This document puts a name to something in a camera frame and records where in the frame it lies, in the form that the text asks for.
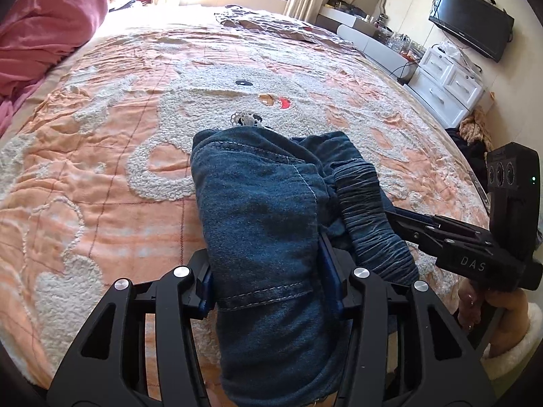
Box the white low tv bench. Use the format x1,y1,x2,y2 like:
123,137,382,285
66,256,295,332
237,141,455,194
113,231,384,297
337,25,418,83

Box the green jacket sleeve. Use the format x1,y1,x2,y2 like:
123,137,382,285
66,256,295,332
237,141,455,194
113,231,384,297
481,302,542,398

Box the pink crumpled blanket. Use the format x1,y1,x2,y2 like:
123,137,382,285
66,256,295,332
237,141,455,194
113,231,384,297
1,0,109,132

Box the pile of clothes on chair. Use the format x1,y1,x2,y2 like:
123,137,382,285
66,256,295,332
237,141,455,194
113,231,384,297
446,108,493,192

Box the blue denim lace-trimmed pants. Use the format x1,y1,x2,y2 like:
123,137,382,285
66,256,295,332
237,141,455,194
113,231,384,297
190,126,419,406

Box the black flat screen television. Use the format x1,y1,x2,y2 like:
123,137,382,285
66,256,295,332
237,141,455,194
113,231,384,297
429,0,514,62

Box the white drawer cabinet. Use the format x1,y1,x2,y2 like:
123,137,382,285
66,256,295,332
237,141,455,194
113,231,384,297
409,41,487,129

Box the orange plush bear bedspread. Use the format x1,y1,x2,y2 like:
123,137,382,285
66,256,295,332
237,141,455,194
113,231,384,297
1,6,489,388

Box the right hand, red nails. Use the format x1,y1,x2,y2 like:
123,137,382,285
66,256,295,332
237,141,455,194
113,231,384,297
456,281,531,360

